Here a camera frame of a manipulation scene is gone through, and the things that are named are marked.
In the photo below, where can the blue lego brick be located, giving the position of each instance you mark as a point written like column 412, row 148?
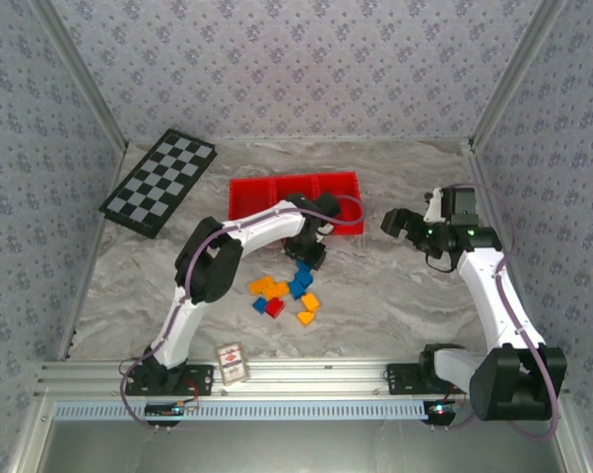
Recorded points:
column 295, row 290
column 303, row 266
column 304, row 279
column 259, row 305

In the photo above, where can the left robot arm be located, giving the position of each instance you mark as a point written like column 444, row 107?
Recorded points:
column 257, row 229

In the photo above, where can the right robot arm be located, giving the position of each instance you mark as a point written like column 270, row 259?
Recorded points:
column 493, row 295

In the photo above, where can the red lego brick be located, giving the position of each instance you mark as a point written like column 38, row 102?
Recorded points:
column 275, row 308

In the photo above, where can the red three-compartment tray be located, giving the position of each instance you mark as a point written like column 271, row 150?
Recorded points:
column 252, row 197

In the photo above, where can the playing card box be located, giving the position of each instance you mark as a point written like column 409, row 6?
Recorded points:
column 233, row 364

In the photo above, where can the black grey chessboard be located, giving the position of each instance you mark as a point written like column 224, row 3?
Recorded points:
column 161, row 182

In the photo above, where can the right circuit board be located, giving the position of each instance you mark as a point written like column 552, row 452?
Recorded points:
column 441, row 410

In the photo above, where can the circuit board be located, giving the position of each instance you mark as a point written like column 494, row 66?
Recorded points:
column 171, row 409
column 441, row 410

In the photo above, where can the left circuit board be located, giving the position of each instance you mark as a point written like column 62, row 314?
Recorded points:
column 171, row 409

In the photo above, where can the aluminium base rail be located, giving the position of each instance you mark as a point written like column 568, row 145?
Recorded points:
column 301, row 377

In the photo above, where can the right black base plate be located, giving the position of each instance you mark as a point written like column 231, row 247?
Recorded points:
column 405, row 378

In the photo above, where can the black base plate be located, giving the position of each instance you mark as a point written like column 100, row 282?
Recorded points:
column 405, row 378
column 198, row 379

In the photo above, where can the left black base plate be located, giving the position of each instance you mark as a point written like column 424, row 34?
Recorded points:
column 198, row 379

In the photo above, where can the right aluminium frame post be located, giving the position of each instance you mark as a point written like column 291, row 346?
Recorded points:
column 518, row 74

